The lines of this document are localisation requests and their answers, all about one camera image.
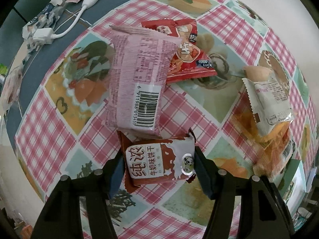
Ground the blue white patterned packet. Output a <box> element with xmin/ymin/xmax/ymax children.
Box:
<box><xmin>22</xmin><ymin>0</ymin><xmax>66</xmax><ymax>53</ymax></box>

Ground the beige biscuit packet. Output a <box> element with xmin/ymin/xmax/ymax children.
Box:
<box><xmin>242</xmin><ymin>65</ymin><xmax>294</xmax><ymax>137</ymax></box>

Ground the orange snack packet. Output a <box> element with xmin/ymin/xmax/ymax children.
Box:
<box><xmin>232</xmin><ymin>110</ymin><xmax>297</xmax><ymax>180</ymax></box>

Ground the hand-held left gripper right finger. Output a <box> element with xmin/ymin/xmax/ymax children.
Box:
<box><xmin>194</xmin><ymin>146</ymin><xmax>294</xmax><ymax>239</ymax></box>

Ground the checkered dessert print tablecloth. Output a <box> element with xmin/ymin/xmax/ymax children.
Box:
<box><xmin>15</xmin><ymin>0</ymin><xmax>319</xmax><ymax>239</ymax></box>

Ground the red snack packet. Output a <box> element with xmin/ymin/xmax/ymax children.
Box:
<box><xmin>141</xmin><ymin>19</ymin><xmax>198</xmax><ymax>48</ymax></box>
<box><xmin>166</xmin><ymin>38</ymin><xmax>218</xmax><ymax>84</ymax></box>

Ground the pink snack packet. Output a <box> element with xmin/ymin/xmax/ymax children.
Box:
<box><xmin>104</xmin><ymin>25</ymin><xmax>183</xmax><ymax>138</ymax></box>

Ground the clear plastic bag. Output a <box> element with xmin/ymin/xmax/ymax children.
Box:
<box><xmin>0</xmin><ymin>62</ymin><xmax>25</xmax><ymax>110</ymax></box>

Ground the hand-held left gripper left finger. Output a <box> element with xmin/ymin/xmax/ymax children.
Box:
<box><xmin>32</xmin><ymin>152</ymin><xmax>126</xmax><ymax>239</ymax></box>

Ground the brown white biscuit packet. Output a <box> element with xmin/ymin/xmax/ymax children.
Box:
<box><xmin>117</xmin><ymin>127</ymin><xmax>196</xmax><ymax>193</ymax></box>

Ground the shallow teal white box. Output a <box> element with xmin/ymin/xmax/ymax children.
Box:
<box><xmin>277</xmin><ymin>159</ymin><xmax>314</xmax><ymax>205</ymax></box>

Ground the blue grid table cover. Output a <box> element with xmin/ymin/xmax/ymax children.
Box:
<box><xmin>0</xmin><ymin>0</ymin><xmax>120</xmax><ymax>130</ymax></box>

